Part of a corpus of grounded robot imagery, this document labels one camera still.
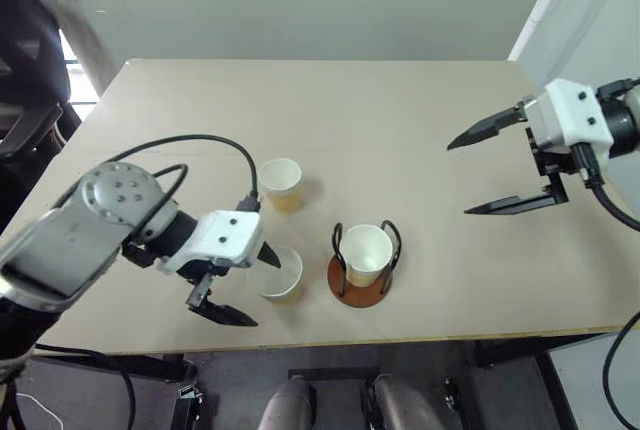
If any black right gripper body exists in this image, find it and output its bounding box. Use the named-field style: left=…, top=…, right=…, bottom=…
left=524, top=124, right=577, bottom=196

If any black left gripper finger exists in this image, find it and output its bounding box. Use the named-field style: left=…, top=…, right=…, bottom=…
left=186, top=274, right=260, bottom=328
left=255, top=240, right=283, bottom=270

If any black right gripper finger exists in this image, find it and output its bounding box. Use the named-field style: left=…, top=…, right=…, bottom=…
left=463, top=174, right=570, bottom=216
left=445, top=103, right=528, bottom=152

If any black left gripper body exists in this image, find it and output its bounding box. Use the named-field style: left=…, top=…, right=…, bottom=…
left=174, top=257, right=237, bottom=288

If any white and tan paper cup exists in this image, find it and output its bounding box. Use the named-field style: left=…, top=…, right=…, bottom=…
left=258, top=157, right=306, bottom=214
left=341, top=223, right=394, bottom=288
left=245, top=244, right=305, bottom=306

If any grey rounded shape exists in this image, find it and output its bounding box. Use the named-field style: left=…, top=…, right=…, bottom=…
left=256, top=374, right=319, bottom=430
left=370, top=374, right=442, bottom=430

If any grey slanted pole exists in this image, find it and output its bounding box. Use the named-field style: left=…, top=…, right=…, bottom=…
left=47, top=0, right=120, bottom=97

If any black office chair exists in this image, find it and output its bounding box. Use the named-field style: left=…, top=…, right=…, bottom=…
left=0, top=0, right=84, bottom=234

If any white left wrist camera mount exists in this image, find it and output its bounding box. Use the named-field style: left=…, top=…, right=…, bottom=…
left=158, top=209, right=265, bottom=274

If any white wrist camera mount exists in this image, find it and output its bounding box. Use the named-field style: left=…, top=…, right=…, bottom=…
left=522, top=78, right=616, bottom=172
left=158, top=209, right=265, bottom=274

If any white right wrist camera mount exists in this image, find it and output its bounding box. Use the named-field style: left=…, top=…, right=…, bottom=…
left=522, top=78, right=616, bottom=172

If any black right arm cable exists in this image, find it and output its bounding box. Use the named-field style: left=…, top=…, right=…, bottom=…
left=571, top=143, right=640, bottom=232
left=594, top=78, right=640, bottom=104

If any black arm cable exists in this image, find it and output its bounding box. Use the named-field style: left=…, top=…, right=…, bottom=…
left=49, top=134, right=263, bottom=214
left=594, top=78, right=640, bottom=104
left=571, top=143, right=640, bottom=232
left=142, top=163, right=190, bottom=232

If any black wire cup holder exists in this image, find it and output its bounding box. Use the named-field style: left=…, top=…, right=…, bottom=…
left=326, top=219, right=404, bottom=310

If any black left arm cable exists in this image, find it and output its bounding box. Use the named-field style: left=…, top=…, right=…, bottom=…
left=142, top=163, right=190, bottom=232
left=49, top=134, right=263, bottom=214

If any black floor cable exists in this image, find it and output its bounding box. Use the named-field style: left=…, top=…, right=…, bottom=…
left=33, top=343, right=138, bottom=430

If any black table frame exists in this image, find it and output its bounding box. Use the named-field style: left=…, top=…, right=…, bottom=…
left=29, top=333, right=610, bottom=430

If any black hanging robot cable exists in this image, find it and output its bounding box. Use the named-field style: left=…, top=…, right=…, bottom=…
left=601, top=309, right=640, bottom=430

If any thin white floor cable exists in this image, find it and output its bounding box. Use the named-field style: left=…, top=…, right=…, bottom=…
left=13, top=388, right=69, bottom=430

